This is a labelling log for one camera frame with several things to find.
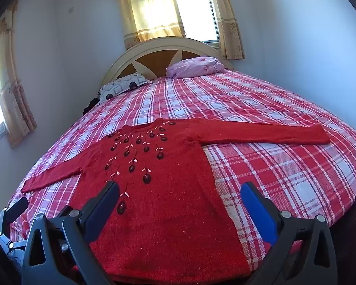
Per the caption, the pink pillow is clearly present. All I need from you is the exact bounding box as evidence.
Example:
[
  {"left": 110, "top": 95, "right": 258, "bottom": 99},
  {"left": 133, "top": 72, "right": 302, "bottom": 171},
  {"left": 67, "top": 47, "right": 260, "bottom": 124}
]
[{"left": 166, "top": 56, "right": 225, "bottom": 79}]

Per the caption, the cream wooden headboard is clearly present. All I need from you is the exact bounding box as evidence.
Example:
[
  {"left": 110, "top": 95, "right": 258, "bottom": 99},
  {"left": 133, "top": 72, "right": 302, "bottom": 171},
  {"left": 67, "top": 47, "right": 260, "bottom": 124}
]
[{"left": 99, "top": 36, "right": 235, "bottom": 86}]

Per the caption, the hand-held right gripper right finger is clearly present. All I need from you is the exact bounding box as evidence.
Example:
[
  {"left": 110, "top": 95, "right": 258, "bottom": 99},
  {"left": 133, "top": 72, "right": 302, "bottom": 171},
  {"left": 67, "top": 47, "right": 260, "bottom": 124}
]
[{"left": 240, "top": 182, "right": 339, "bottom": 285}]

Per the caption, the red knitted sweater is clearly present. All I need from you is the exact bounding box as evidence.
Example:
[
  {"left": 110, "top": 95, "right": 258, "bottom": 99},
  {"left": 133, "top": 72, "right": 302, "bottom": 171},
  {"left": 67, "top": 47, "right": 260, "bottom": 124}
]
[{"left": 20, "top": 118, "right": 330, "bottom": 276}]

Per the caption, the window with wooden frame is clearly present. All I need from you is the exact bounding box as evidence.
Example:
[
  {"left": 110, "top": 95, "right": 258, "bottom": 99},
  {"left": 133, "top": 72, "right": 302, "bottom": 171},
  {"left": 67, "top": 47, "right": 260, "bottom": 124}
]
[{"left": 206, "top": 0, "right": 246, "bottom": 60}]

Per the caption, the yellow curtain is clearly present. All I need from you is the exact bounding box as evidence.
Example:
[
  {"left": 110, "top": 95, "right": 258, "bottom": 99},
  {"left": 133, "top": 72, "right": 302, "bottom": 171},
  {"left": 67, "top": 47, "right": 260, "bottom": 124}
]
[
  {"left": 113, "top": 0, "right": 186, "bottom": 51},
  {"left": 0, "top": 0, "right": 37, "bottom": 149}
]

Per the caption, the grey patterned pillow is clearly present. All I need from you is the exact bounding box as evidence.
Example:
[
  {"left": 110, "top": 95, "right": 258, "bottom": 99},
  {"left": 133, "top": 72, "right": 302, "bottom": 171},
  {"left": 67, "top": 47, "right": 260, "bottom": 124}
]
[{"left": 98, "top": 73, "right": 153, "bottom": 103}]

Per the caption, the dark cloth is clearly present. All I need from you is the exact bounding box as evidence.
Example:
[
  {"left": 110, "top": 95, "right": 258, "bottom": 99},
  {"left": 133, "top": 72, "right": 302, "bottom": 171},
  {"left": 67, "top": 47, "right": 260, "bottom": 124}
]
[{"left": 82, "top": 97, "right": 100, "bottom": 116}]

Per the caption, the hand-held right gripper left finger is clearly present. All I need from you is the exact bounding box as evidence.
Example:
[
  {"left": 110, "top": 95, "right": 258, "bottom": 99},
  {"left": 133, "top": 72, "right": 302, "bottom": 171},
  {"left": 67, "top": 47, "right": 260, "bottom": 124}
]
[{"left": 22, "top": 180, "right": 121, "bottom": 285}]

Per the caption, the red plaid bedsheet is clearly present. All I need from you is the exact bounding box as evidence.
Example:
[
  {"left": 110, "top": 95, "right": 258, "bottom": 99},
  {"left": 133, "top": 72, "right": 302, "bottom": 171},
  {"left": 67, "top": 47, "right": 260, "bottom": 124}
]
[{"left": 7, "top": 70, "right": 356, "bottom": 274}]

